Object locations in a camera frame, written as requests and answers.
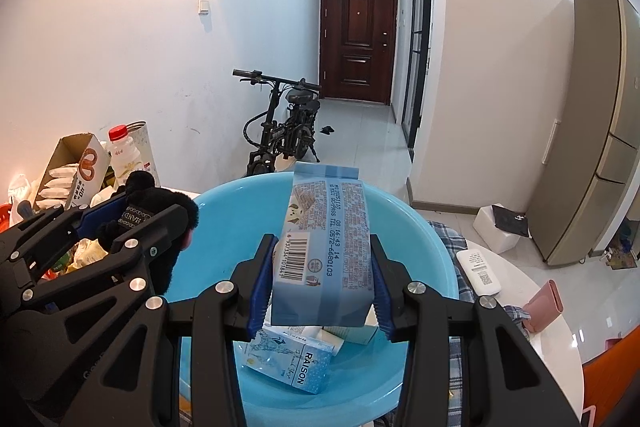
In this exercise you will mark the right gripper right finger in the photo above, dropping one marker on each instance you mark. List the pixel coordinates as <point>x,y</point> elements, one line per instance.
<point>505,383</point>

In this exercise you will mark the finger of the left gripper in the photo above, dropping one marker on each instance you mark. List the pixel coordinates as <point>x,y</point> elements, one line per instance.
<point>44,238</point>
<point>131,253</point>

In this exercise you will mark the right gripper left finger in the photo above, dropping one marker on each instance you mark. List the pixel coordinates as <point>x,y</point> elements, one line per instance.
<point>230,341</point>

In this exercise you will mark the light blue tissue pack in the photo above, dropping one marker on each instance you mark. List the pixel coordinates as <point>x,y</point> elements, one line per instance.
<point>322,268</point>

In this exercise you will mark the crumpled tissue paper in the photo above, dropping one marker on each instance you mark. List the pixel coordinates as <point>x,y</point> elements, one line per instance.
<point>83,253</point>

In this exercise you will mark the cardboard pretzel snack box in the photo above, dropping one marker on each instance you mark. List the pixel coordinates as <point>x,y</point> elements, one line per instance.
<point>74,174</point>

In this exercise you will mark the blue Raison box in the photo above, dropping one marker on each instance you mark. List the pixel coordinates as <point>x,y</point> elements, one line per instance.
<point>298,361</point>

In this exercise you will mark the blue plastic basin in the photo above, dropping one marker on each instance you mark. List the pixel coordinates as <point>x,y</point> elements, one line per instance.
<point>364,383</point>

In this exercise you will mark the white remote control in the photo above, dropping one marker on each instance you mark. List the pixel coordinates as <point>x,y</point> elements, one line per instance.
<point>478,272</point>

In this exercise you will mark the pink cup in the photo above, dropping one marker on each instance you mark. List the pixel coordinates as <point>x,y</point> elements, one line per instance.
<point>544,308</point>

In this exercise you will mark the strawberry milk bottle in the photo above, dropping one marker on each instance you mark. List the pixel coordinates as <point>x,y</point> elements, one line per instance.
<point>125,156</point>

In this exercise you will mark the blue plaid shirt cloth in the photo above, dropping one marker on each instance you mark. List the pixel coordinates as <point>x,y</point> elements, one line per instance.
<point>445,369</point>

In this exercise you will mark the white foam box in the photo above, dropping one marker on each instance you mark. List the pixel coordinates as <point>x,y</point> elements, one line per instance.
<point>500,228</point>

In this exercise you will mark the black folding bicycle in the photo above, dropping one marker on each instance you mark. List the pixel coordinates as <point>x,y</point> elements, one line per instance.
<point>286,128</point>

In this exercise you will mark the beige refrigerator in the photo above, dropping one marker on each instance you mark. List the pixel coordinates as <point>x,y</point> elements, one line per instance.
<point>596,147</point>

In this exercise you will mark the dark red entrance door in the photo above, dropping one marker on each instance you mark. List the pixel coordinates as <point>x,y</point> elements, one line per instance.
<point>357,49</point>

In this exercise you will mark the white light switch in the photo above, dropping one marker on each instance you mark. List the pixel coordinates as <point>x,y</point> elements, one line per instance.
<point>203,7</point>

